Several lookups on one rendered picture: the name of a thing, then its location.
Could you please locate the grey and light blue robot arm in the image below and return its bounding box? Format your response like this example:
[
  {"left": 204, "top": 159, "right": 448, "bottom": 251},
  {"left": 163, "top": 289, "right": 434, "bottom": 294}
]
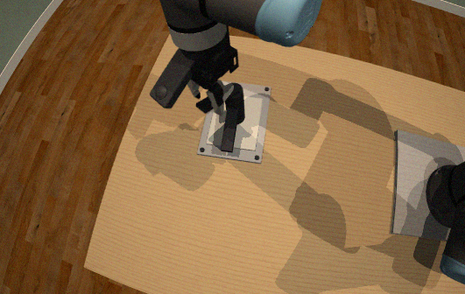
[{"left": 150, "top": 0, "right": 465, "bottom": 284}]

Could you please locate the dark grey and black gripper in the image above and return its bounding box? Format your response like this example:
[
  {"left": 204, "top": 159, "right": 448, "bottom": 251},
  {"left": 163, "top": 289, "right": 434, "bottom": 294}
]
[{"left": 183, "top": 25, "right": 239, "bottom": 116}]

